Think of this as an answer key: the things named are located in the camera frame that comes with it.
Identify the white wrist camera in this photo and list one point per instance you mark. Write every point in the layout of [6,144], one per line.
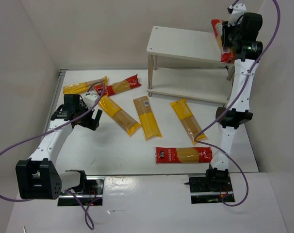
[236,11]
[90,99]

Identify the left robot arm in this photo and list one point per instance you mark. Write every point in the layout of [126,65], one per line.
[37,176]

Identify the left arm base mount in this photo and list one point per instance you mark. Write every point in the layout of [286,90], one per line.
[92,193]

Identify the yellow spaghetti bag right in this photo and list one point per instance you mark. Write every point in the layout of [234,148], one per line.
[188,120]

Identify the yellow spaghetti bag top left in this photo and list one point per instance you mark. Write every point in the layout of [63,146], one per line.
[82,87]

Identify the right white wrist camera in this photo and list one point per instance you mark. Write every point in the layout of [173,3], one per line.
[236,11]

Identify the yellow spaghetti bag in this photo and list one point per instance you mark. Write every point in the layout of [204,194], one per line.
[188,120]
[122,118]
[82,87]
[147,118]

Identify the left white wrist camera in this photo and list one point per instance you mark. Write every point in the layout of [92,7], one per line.
[90,99]

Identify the aluminium table edge rail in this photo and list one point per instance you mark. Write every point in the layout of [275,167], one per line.
[55,97]

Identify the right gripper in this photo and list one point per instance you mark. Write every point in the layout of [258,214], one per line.
[225,35]

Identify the red spaghetti bag with label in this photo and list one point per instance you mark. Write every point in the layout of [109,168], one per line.
[227,54]

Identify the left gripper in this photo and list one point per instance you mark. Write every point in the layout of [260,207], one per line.
[88,119]

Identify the yellow spaghetti bag centre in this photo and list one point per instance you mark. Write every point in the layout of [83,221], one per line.
[147,118]

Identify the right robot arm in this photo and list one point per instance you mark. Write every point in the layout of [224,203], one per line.
[237,110]

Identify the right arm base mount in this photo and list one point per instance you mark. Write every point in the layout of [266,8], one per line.
[201,194]

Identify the white two-tier shelf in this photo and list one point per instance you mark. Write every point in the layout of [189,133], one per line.
[207,81]

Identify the red spaghetti bag front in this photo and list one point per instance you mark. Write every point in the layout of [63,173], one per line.
[191,155]

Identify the red spaghetti bag top centre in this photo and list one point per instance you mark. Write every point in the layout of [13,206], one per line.
[122,86]

